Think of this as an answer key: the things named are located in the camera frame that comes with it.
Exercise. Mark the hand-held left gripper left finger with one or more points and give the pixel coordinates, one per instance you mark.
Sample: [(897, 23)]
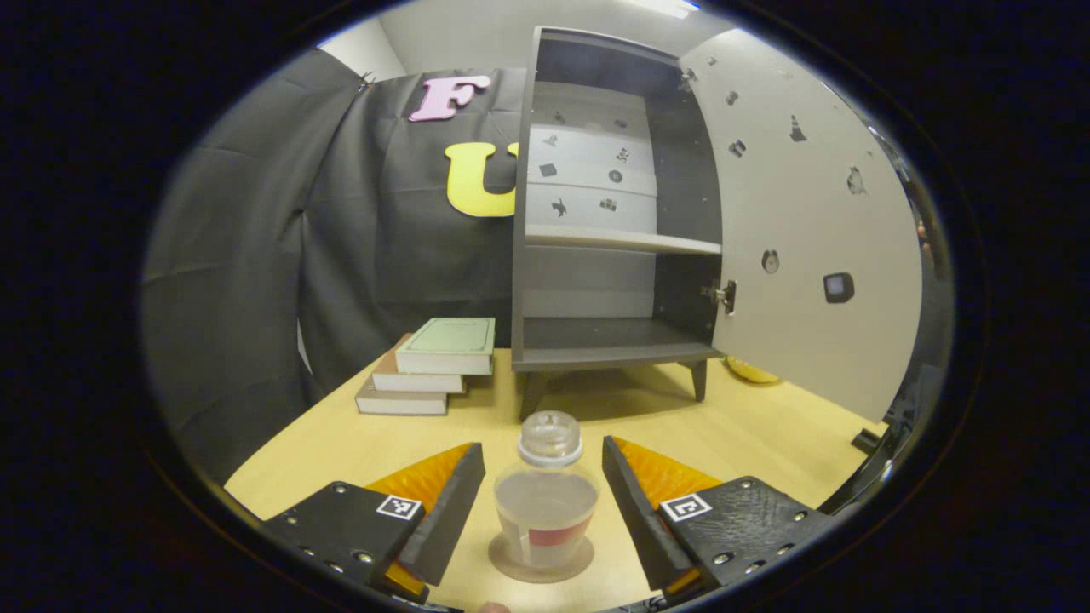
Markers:
[(451, 519)]

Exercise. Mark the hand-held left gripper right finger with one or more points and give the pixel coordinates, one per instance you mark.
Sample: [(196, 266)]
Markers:
[(634, 519)]

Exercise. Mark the clear plastic bottle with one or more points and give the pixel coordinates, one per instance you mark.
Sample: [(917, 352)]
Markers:
[(545, 511)]

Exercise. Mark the round brown coaster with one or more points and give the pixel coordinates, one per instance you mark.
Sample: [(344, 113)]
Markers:
[(545, 577)]

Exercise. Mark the white cabinet door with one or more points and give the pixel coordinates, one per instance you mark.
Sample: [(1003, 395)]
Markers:
[(809, 340)]

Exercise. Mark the metal door hinge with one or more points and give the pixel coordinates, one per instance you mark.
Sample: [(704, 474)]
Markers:
[(685, 79), (722, 295)]

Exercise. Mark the grey cabinet shelf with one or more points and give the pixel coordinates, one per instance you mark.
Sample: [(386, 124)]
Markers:
[(613, 238)]

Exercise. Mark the grey book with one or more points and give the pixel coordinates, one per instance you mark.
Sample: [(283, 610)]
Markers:
[(396, 402)]

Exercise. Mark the brown book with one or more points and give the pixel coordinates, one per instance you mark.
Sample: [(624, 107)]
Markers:
[(409, 381)]

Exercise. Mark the green book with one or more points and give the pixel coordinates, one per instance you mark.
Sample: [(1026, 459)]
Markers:
[(447, 340)]

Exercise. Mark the yellow plush toy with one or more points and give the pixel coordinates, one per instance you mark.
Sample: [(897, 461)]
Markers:
[(749, 372)]

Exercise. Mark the black backdrop cloth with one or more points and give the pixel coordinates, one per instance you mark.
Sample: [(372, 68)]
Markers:
[(255, 281)]

